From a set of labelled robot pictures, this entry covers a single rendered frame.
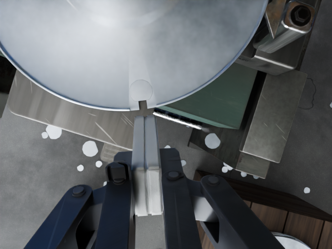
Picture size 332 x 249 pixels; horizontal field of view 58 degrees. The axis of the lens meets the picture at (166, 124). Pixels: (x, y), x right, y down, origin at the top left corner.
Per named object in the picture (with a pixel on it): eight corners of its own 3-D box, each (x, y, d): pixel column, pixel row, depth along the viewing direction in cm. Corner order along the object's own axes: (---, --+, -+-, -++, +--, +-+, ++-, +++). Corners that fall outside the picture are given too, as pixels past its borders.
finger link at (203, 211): (163, 201, 13) (228, 196, 14) (158, 147, 18) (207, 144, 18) (164, 227, 14) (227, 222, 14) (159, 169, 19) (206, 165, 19)
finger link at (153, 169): (145, 168, 15) (161, 167, 15) (145, 114, 21) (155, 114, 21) (149, 216, 16) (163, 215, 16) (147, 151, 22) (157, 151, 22)
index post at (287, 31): (273, 55, 38) (313, 32, 28) (250, 47, 38) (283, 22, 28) (279, 33, 38) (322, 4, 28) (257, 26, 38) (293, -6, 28)
